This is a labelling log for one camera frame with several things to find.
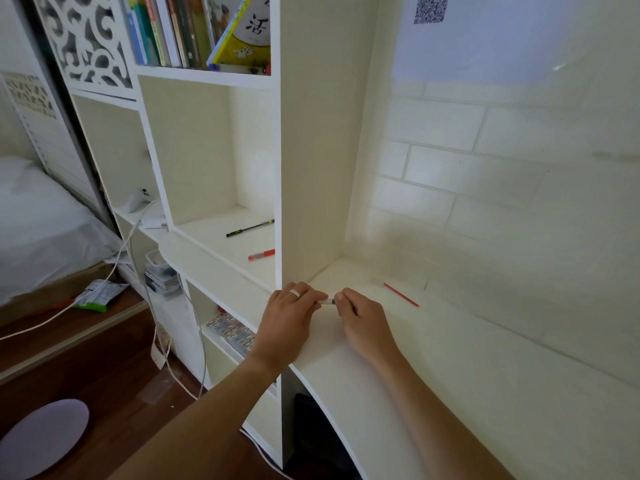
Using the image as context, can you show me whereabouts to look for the small white device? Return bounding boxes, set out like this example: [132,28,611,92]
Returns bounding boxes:
[123,188,152,213]

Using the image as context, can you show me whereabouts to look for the black square code sticker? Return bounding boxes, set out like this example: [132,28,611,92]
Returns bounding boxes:
[413,0,450,25]

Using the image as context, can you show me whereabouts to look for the pale wall poster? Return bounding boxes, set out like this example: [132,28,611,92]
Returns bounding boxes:
[391,0,640,86]

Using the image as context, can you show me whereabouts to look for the white sliding wardrobe door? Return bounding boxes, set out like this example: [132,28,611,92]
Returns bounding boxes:
[0,0,117,230]

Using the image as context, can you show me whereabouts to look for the green and white packet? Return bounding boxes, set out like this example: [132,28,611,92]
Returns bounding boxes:
[74,279,131,313]

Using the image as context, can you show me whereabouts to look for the row of upright books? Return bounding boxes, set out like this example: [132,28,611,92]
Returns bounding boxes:
[122,0,217,69]

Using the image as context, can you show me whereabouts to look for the white carved lattice panel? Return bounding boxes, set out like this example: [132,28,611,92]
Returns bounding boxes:
[31,0,135,90]

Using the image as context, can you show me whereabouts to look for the lilac round stool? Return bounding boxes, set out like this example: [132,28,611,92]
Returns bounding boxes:
[0,399,90,480]

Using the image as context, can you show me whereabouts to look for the thin red pen refill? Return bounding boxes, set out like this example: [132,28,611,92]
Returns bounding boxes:
[383,283,420,308]

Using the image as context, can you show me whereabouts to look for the patterned flat box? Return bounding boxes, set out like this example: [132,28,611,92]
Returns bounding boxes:
[206,313,257,351]

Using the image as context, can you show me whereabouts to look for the person's right hand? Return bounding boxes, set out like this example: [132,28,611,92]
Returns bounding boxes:
[333,288,404,368]

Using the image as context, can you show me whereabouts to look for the person's left hand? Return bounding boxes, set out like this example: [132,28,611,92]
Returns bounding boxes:
[248,282,330,367]

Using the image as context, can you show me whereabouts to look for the person's right forearm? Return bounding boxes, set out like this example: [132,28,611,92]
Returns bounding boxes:
[369,351,516,480]

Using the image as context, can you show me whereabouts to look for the person's left forearm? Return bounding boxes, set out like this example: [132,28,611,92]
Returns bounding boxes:
[107,355,296,480]

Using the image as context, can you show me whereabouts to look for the black pen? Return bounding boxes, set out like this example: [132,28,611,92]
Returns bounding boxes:
[226,220,275,238]

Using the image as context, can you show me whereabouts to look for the white bed mattress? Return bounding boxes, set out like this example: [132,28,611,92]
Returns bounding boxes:
[0,155,126,306]

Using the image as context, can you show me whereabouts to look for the white bookshelf unit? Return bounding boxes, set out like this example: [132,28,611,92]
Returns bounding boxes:
[30,0,382,470]

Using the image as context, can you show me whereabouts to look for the white cable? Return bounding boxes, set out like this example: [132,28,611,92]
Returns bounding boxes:
[0,200,296,480]

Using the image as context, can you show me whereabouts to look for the yellow leaning book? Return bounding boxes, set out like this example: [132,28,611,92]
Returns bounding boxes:
[206,0,272,68]

